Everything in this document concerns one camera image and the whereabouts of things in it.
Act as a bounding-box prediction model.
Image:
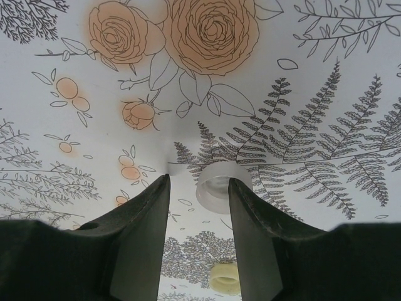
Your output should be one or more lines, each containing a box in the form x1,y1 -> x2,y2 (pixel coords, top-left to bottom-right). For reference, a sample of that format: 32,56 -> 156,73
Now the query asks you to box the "pale yellow bottle cap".
209,262 -> 241,295

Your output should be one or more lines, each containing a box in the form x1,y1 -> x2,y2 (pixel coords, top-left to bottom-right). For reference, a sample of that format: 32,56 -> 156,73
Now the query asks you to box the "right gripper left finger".
64,174 -> 172,301

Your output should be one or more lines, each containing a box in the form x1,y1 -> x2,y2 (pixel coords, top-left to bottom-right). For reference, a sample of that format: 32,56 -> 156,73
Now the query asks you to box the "floral patterned table cover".
0,0 -> 401,301

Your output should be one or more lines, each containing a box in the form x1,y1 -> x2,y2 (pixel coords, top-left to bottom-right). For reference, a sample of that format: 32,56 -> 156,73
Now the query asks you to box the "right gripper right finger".
227,178 -> 327,301

